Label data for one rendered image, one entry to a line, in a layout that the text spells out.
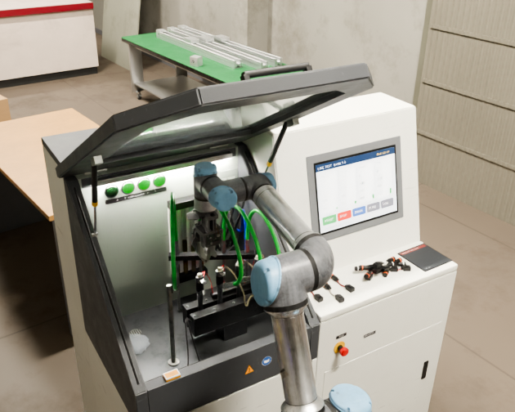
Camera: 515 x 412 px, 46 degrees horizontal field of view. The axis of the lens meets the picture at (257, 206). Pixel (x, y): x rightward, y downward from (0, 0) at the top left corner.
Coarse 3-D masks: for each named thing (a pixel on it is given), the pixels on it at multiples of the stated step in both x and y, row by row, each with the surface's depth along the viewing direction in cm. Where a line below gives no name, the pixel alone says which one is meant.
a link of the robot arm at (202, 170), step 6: (204, 162) 189; (210, 162) 189; (198, 168) 185; (204, 168) 184; (210, 168) 185; (216, 168) 186; (198, 174) 185; (204, 174) 184; (210, 174) 185; (216, 174) 187; (198, 180) 186; (198, 186) 186; (198, 192) 188; (198, 198) 189; (204, 198) 188
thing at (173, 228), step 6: (174, 198) 211; (174, 204) 215; (174, 210) 217; (174, 216) 219; (174, 222) 191; (174, 228) 190; (174, 234) 189; (174, 240) 188; (174, 246) 188; (174, 252) 187; (174, 258) 187; (174, 264) 187; (174, 270) 187; (174, 276) 188; (174, 282) 189; (174, 288) 192
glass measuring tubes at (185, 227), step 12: (168, 204) 225; (180, 204) 225; (192, 204) 228; (168, 216) 229; (180, 216) 231; (168, 228) 232; (180, 228) 233; (192, 228) 234; (180, 240) 236; (180, 264) 241; (192, 264) 242; (180, 276) 240; (192, 276) 243
